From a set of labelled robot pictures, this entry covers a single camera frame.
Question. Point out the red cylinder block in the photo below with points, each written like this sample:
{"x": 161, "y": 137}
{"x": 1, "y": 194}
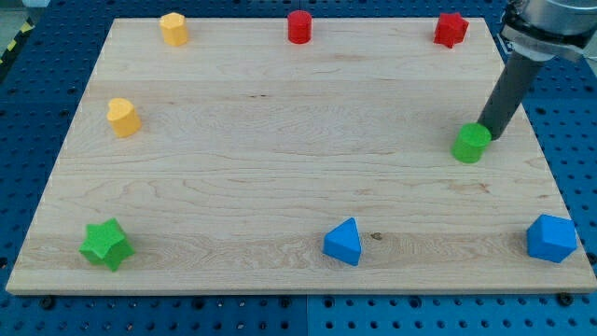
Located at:
{"x": 299, "y": 27}

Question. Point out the green star block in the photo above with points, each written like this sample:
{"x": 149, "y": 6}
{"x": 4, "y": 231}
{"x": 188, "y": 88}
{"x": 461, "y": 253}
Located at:
{"x": 106, "y": 244}

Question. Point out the yellow hexagon block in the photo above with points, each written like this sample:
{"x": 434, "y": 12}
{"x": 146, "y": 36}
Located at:
{"x": 173, "y": 27}

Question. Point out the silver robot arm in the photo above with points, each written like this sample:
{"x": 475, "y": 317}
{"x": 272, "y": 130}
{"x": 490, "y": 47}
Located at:
{"x": 543, "y": 29}

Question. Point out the wooden board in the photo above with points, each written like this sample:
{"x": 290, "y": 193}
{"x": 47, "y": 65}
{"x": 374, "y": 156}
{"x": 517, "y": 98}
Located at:
{"x": 253, "y": 148}

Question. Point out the blue triangle block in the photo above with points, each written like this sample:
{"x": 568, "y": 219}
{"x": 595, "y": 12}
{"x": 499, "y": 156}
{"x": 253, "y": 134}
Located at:
{"x": 343, "y": 242}

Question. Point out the green cylinder block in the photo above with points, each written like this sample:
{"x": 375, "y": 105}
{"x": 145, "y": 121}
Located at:
{"x": 471, "y": 142}

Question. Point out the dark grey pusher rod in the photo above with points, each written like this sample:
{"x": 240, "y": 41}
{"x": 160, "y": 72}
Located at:
{"x": 508, "y": 92}

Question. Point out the yellow heart block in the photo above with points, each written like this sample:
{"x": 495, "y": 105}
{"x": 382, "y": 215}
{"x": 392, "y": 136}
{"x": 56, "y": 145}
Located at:
{"x": 122, "y": 117}

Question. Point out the red star block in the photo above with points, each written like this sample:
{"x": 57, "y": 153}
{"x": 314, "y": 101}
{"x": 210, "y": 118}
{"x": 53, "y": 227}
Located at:
{"x": 450, "y": 30}

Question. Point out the blue cube block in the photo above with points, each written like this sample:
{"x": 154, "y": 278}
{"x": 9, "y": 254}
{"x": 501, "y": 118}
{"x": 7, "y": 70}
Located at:
{"x": 551, "y": 238}

